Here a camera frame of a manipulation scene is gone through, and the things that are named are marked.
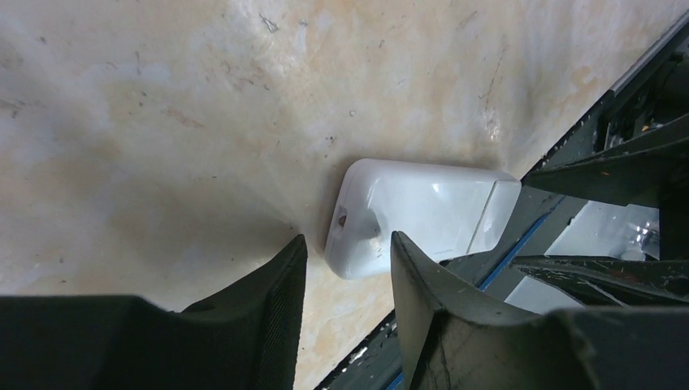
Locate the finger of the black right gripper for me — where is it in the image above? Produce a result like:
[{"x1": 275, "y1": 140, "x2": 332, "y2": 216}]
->
[
  {"x1": 524, "y1": 115, "x2": 688, "y2": 207},
  {"x1": 511, "y1": 256, "x2": 688, "y2": 306}
]

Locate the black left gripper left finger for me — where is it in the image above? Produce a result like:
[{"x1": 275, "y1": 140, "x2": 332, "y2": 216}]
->
[{"x1": 1, "y1": 235, "x2": 308, "y2": 389}]

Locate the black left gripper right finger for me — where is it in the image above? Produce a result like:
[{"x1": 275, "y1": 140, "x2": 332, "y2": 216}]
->
[{"x1": 390, "y1": 232, "x2": 688, "y2": 389}]

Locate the white remote control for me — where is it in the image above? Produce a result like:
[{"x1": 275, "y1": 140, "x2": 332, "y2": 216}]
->
[{"x1": 324, "y1": 158, "x2": 497, "y2": 280}]

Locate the white battery cover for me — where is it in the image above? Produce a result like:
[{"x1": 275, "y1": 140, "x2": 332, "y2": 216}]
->
[{"x1": 467, "y1": 180, "x2": 522, "y2": 254}]

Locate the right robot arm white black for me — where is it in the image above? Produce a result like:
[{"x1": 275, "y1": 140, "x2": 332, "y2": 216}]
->
[{"x1": 513, "y1": 54, "x2": 688, "y2": 306}]

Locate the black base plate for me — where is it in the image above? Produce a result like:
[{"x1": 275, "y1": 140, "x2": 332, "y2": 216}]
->
[{"x1": 314, "y1": 32, "x2": 689, "y2": 390}]

